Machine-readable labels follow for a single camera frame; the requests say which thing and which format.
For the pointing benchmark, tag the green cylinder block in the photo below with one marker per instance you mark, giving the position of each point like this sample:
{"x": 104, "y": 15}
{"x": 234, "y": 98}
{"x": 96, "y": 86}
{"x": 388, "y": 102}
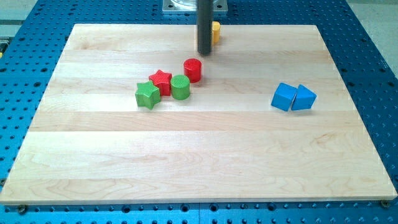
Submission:
{"x": 180, "y": 87}

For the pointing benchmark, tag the yellow block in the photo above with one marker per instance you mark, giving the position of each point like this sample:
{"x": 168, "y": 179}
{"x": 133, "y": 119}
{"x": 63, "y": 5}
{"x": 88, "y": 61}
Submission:
{"x": 216, "y": 27}

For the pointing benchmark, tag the blue perforated table plate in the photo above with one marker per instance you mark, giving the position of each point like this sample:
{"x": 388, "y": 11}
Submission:
{"x": 43, "y": 31}

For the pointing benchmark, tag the red cylinder block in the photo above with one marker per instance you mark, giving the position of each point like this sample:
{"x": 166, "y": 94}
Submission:
{"x": 192, "y": 69}

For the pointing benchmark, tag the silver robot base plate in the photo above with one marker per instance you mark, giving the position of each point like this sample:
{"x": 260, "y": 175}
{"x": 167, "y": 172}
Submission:
{"x": 190, "y": 6}

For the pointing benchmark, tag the blue triangular block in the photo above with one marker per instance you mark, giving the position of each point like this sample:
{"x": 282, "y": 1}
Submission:
{"x": 304, "y": 99}

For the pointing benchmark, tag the green star block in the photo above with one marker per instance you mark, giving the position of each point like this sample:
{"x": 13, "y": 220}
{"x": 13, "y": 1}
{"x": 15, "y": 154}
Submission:
{"x": 147, "y": 95}

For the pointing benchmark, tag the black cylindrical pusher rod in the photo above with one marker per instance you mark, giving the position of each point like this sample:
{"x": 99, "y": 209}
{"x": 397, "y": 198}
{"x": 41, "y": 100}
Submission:
{"x": 204, "y": 26}

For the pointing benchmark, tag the red star block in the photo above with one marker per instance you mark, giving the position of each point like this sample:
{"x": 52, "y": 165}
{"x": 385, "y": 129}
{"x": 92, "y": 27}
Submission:
{"x": 162, "y": 81}

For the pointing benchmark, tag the wooden board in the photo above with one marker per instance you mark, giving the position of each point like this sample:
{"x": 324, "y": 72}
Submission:
{"x": 89, "y": 142}

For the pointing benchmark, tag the blue cube block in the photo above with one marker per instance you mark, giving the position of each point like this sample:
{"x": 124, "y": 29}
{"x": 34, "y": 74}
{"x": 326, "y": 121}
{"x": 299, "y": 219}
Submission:
{"x": 284, "y": 96}

